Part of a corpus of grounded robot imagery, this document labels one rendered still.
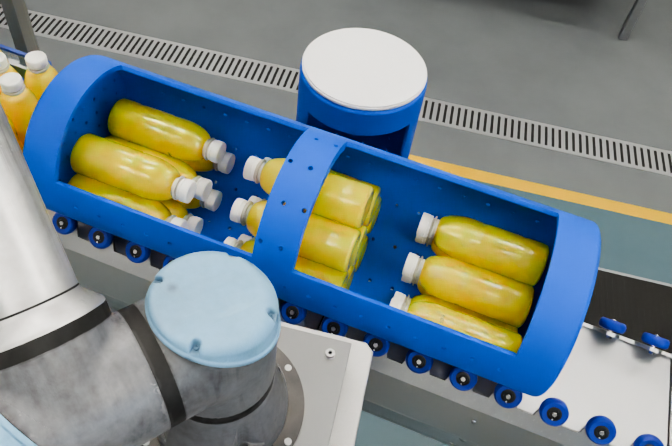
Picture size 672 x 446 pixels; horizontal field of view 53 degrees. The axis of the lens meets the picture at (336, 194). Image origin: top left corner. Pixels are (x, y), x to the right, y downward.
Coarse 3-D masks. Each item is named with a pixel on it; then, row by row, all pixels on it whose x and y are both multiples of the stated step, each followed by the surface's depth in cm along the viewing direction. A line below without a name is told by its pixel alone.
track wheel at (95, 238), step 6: (96, 228) 119; (90, 234) 119; (96, 234) 119; (102, 234) 119; (108, 234) 119; (90, 240) 119; (96, 240) 119; (102, 240) 119; (108, 240) 119; (96, 246) 119; (102, 246) 119; (108, 246) 120
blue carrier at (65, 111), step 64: (128, 64) 116; (64, 128) 103; (256, 128) 120; (64, 192) 106; (256, 192) 126; (384, 192) 120; (448, 192) 114; (256, 256) 100; (384, 256) 122; (576, 256) 93; (384, 320) 98; (576, 320) 90; (512, 384) 98
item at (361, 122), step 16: (304, 80) 144; (304, 96) 146; (320, 96) 141; (304, 112) 149; (320, 112) 143; (336, 112) 140; (352, 112) 139; (368, 112) 139; (384, 112) 140; (400, 112) 141; (416, 112) 147; (320, 128) 177; (336, 128) 144; (352, 128) 142; (368, 128) 142; (384, 128) 143; (400, 128) 146; (368, 144) 183; (384, 144) 179; (400, 144) 171
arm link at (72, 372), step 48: (0, 144) 54; (0, 192) 53; (0, 240) 52; (48, 240) 55; (0, 288) 52; (48, 288) 54; (0, 336) 52; (48, 336) 52; (96, 336) 55; (0, 384) 52; (48, 384) 52; (96, 384) 53; (144, 384) 55; (0, 432) 50; (48, 432) 51; (96, 432) 53; (144, 432) 56
